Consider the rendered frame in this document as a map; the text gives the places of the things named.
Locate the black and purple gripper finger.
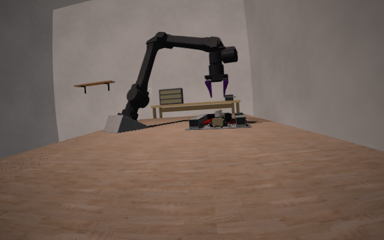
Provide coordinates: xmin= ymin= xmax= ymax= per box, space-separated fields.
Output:
xmin=205 ymin=81 xmax=212 ymax=98
xmin=223 ymin=80 xmax=228 ymax=97

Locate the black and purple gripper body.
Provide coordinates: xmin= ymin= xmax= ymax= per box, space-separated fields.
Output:
xmin=205 ymin=63 xmax=228 ymax=82

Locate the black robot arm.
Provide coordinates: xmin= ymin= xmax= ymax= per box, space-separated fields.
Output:
xmin=118 ymin=32 xmax=238 ymax=121

